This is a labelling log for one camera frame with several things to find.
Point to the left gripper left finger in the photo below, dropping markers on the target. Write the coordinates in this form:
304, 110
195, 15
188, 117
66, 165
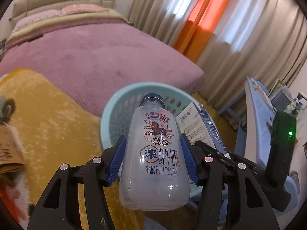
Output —
58, 206

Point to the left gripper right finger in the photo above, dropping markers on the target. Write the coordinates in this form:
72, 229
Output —
247, 204

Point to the white blue milk carton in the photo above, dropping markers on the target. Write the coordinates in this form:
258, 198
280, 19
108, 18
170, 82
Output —
195, 122

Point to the clear milk bottle blue cap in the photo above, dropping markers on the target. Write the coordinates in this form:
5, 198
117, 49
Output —
154, 175

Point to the light blue desk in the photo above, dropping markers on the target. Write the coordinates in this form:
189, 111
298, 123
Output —
254, 142

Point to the stack of books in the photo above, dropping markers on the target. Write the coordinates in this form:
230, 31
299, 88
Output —
280, 97

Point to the brown paper bag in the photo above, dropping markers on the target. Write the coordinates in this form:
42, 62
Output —
11, 154

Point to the beige curtain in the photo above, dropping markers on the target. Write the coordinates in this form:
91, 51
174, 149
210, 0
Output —
262, 39

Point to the light blue plastic basket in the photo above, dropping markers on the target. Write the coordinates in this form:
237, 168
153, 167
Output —
117, 116

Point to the orange curtain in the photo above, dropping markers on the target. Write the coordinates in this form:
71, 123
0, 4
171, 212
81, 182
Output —
199, 26

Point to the bed with purple cover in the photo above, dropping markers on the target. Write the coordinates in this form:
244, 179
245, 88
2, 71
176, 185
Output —
90, 56

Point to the purple pillow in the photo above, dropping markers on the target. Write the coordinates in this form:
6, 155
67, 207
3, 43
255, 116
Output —
37, 17

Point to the pink pillow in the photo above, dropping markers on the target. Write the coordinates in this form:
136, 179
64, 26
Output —
82, 8

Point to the beige padded headboard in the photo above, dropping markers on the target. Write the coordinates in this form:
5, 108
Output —
60, 0

